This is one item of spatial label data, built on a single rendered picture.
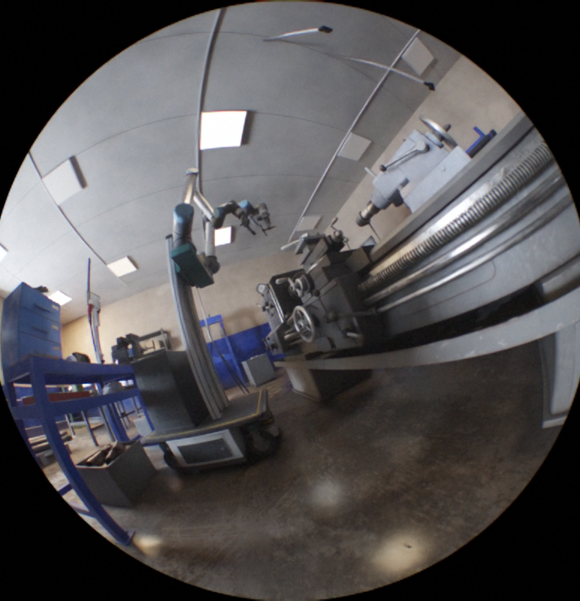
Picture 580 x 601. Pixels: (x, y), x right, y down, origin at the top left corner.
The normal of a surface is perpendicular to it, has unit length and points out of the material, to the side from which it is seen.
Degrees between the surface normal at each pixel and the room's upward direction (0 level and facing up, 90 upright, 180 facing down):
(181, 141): 180
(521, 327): 90
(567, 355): 90
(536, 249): 90
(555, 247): 90
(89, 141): 180
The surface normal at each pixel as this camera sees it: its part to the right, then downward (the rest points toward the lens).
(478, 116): -0.88, 0.29
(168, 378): 0.12, -0.26
